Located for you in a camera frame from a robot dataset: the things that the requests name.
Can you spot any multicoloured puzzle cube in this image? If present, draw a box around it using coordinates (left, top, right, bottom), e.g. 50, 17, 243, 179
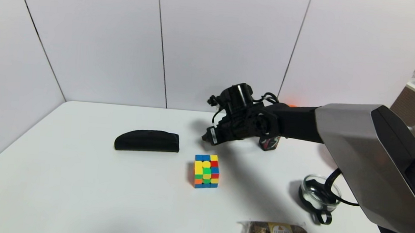
192, 153, 222, 190

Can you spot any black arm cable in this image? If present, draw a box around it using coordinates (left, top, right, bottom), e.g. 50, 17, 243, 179
321, 167, 362, 207

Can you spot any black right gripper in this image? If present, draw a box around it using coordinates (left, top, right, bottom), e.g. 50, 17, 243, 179
201, 123, 233, 147

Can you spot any glass cup with black holder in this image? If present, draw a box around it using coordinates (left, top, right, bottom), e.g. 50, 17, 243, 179
295, 173, 344, 226

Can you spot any black fabric pouch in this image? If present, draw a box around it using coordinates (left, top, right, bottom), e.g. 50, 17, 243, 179
114, 127, 181, 155

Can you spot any brown perforated panel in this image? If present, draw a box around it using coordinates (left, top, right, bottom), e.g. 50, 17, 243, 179
389, 86, 415, 130

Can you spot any black pink gum box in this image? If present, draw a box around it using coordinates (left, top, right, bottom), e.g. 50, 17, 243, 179
258, 135, 281, 153

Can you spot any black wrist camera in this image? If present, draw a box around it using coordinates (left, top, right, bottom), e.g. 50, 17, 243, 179
207, 94, 222, 109

